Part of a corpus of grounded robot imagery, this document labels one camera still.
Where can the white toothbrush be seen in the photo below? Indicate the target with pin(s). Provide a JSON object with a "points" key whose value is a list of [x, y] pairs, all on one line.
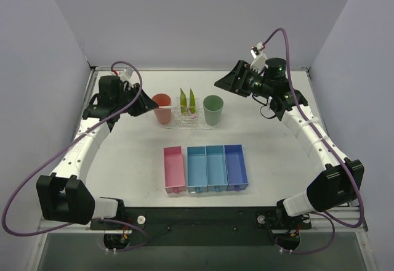
{"points": [[167, 107]]}

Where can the clear textured plastic box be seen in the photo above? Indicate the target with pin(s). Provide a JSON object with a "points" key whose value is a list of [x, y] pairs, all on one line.
{"points": [[185, 119]]}

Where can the light blue bin middle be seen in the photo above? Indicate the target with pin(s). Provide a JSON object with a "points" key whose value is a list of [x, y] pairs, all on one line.
{"points": [[217, 180]]}

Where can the light blue bin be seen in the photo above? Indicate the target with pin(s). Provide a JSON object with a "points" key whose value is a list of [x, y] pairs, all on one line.
{"points": [[196, 169], [217, 180]]}

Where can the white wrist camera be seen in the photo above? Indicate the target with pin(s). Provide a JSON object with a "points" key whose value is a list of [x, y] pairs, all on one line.
{"points": [[259, 57], [125, 76]]}

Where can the pink toothbrush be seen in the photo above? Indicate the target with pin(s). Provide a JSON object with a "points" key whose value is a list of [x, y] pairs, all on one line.
{"points": [[192, 115]]}

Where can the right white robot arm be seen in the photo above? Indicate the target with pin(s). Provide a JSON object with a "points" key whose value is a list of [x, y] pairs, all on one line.
{"points": [[339, 178]]}

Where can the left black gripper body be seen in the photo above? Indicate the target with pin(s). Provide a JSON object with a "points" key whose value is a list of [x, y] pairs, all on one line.
{"points": [[135, 97]]}

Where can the pink storage bin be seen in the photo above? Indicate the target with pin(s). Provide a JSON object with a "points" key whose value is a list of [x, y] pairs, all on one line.
{"points": [[174, 174]]}

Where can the light blue bin left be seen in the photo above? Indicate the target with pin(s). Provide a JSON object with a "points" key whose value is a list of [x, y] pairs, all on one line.
{"points": [[196, 169]]}

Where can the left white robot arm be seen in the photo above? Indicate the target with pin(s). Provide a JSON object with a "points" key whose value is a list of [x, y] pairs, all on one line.
{"points": [[63, 194]]}

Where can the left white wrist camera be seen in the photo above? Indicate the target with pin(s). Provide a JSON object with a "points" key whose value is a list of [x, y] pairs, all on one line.
{"points": [[125, 76]]}

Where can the green plastic cup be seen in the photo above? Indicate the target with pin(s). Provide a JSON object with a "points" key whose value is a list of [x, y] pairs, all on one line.
{"points": [[213, 106]]}

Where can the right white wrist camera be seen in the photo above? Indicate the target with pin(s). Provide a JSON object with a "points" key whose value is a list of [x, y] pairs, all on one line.
{"points": [[259, 57]]}

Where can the yellow-green toothpaste tube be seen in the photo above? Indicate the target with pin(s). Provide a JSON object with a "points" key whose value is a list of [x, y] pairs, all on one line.
{"points": [[183, 103], [192, 103]]}

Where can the clear textured oval tray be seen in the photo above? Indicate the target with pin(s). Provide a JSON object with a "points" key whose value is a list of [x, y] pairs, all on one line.
{"points": [[174, 125]]}

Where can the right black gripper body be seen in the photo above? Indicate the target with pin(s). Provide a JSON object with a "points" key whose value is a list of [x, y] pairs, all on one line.
{"points": [[242, 78]]}

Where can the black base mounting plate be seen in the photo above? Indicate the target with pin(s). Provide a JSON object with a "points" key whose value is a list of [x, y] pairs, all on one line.
{"points": [[201, 226]]}

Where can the purple-blue storage bin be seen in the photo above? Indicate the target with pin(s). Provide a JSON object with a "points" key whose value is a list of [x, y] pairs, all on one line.
{"points": [[236, 168]]}

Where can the orange plastic cup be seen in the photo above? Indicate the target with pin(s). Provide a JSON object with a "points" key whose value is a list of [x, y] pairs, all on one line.
{"points": [[163, 115]]}

